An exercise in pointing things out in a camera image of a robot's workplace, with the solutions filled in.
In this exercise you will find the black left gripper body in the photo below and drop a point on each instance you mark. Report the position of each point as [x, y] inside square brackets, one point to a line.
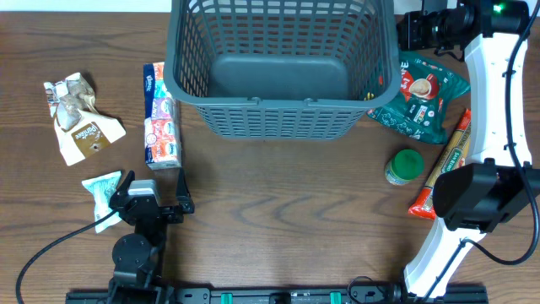
[170, 214]

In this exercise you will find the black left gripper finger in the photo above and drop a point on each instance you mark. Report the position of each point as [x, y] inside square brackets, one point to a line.
[182, 194]
[121, 197]

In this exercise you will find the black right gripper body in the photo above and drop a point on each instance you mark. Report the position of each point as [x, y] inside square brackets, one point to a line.
[431, 31]

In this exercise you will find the small teal white packet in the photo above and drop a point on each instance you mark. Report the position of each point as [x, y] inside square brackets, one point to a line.
[102, 188]

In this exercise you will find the beige Pantree snack bag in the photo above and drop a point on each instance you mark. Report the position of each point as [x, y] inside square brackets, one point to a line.
[81, 131]

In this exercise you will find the green Nescafe coffee bag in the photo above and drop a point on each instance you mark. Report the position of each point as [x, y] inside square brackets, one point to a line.
[419, 109]

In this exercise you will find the Kleenex tissue multipack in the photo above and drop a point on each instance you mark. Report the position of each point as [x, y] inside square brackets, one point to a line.
[162, 136]

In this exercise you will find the San Remo spaghetti packet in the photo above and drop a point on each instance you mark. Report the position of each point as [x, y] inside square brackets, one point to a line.
[452, 157]

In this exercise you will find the green lid jar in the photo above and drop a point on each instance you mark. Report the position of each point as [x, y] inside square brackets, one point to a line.
[404, 167]

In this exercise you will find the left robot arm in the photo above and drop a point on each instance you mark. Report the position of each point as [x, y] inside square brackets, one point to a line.
[139, 256]

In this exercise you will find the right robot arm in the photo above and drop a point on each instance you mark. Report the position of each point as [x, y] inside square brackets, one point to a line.
[498, 179]

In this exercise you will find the grey plastic basket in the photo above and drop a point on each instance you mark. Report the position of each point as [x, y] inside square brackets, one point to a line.
[282, 69]

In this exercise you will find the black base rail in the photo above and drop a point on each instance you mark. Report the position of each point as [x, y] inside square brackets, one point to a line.
[362, 293]

